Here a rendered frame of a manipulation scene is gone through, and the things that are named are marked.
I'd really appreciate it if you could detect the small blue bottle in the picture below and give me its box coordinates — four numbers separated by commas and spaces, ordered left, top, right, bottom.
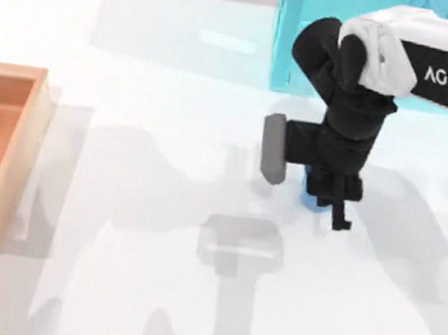
298, 164, 337, 216

